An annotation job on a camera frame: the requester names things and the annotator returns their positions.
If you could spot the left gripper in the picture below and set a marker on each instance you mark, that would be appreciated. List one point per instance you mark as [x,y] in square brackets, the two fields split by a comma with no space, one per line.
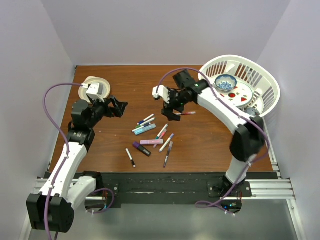
[120,107]

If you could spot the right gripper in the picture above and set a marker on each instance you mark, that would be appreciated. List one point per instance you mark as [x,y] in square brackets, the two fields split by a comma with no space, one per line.
[168,110]

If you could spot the red pen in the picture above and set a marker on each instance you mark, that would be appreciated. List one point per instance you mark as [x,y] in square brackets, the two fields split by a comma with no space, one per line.
[185,113]

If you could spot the pink highlighter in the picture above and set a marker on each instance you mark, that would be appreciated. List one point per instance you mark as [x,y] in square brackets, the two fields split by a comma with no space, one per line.
[152,142]

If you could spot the purple black highlighter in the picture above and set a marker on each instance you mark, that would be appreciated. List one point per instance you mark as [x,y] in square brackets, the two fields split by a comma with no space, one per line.
[141,148]

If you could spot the black capped white marker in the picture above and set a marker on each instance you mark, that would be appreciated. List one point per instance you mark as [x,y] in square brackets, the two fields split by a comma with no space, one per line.
[131,158]

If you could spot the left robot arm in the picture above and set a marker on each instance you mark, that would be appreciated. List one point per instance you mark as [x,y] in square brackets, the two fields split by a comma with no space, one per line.
[53,207]

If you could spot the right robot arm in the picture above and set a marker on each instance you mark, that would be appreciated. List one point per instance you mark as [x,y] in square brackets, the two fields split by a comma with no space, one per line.
[248,136]

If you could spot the pink clear pen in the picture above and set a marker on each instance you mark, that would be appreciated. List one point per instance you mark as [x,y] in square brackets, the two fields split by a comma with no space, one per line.
[160,137]

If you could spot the dark purple pen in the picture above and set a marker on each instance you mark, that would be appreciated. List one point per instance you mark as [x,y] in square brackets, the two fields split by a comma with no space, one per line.
[168,154]

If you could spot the teal capped white marker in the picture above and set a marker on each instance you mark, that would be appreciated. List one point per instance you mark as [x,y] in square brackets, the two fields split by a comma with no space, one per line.
[161,131]

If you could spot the blue capped white marker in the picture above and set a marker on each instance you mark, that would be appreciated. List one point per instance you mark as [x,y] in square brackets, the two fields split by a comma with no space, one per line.
[147,118]

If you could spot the green capped white marker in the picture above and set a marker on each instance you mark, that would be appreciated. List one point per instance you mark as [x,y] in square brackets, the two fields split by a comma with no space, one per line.
[146,122]

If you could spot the light blue highlighter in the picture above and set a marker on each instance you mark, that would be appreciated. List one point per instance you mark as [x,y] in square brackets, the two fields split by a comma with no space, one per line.
[145,129]

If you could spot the dark blue white marker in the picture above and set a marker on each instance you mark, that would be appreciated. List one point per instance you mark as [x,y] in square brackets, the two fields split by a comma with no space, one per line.
[141,127]

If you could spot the lilac capped white marker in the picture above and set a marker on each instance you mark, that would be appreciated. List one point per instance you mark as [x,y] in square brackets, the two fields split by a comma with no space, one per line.
[166,143]

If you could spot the cream swirl plate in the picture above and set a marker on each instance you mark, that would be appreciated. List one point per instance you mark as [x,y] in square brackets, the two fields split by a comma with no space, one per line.
[92,79]

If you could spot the blue white bowl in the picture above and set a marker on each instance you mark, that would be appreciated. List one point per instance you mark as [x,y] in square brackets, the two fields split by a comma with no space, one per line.
[225,82]

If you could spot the white fruit pattern plate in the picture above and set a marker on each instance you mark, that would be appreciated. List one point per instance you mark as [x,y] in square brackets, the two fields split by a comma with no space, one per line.
[240,96]

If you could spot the grey patterned cup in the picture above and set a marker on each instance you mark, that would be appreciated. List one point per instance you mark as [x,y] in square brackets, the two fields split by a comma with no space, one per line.
[252,111]

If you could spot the white laundry basket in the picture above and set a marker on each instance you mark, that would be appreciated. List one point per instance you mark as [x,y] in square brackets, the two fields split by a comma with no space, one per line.
[266,90]

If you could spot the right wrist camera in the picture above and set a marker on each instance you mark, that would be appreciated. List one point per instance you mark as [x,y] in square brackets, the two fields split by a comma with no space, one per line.
[161,92]

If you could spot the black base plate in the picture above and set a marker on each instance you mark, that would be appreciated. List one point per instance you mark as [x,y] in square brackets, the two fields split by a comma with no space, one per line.
[160,188]

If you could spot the aluminium rail frame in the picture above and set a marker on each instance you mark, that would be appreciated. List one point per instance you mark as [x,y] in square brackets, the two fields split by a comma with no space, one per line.
[263,210]

